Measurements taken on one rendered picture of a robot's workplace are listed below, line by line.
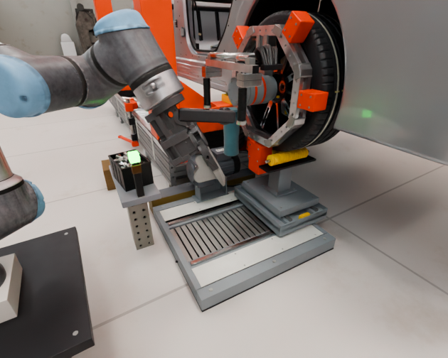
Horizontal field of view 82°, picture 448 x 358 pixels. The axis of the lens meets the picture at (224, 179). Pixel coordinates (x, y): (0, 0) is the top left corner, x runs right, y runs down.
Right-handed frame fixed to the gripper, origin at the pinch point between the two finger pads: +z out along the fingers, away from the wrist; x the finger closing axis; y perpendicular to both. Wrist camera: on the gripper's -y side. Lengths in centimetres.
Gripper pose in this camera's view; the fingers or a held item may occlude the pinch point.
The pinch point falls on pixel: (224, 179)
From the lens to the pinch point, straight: 57.8
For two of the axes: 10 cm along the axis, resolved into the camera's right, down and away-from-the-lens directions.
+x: 0.9, 2.9, -9.5
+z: 4.9, 8.2, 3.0
